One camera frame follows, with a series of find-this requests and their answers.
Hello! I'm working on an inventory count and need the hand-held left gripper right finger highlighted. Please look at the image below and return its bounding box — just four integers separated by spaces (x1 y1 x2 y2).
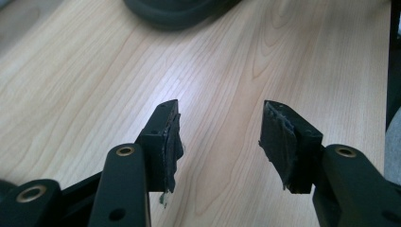
258 99 324 195

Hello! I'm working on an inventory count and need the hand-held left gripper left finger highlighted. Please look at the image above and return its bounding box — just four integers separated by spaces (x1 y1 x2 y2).
134 98 185 194

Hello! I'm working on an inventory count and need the black slipper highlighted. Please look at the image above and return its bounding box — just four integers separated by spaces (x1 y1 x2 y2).
122 0 244 31

